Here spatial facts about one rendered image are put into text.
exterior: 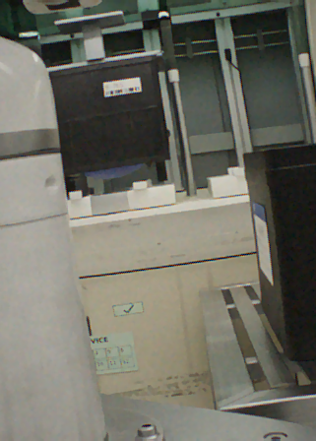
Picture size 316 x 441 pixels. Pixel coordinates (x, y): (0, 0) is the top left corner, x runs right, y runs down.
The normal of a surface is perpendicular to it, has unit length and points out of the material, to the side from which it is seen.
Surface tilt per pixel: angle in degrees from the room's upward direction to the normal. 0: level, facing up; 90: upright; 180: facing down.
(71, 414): 90
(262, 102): 90
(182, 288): 90
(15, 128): 89
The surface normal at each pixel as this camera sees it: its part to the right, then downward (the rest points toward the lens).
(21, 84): 0.75, -0.22
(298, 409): -0.02, 0.06
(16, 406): 0.40, 0.00
